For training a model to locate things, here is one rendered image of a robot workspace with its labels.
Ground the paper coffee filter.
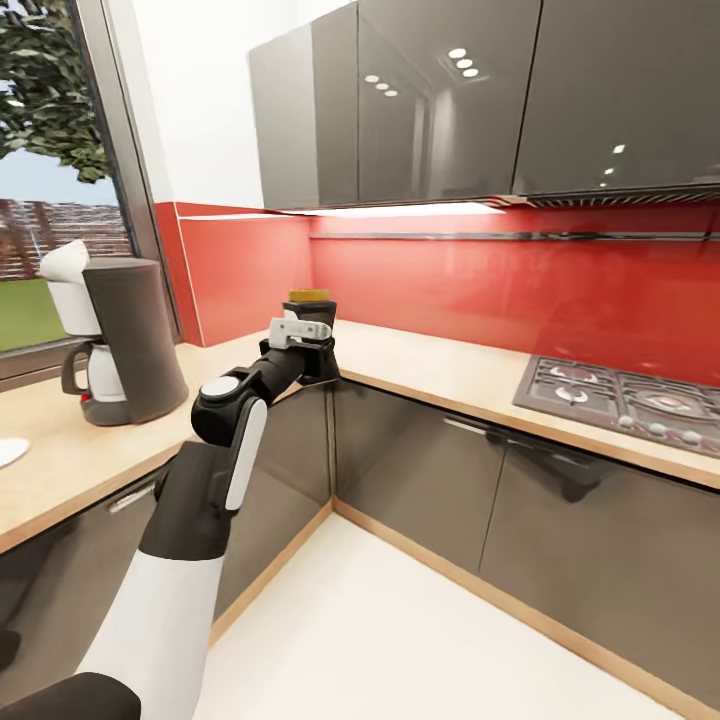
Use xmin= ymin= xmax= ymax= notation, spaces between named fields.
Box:
xmin=39 ymin=239 xmax=89 ymax=283

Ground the bottle of coffee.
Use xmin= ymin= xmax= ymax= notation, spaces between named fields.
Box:
xmin=282 ymin=288 xmax=341 ymax=387

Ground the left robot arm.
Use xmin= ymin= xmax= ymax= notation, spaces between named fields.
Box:
xmin=0 ymin=318 xmax=336 ymax=720

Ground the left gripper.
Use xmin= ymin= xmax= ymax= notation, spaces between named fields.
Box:
xmin=258 ymin=337 xmax=336 ymax=388

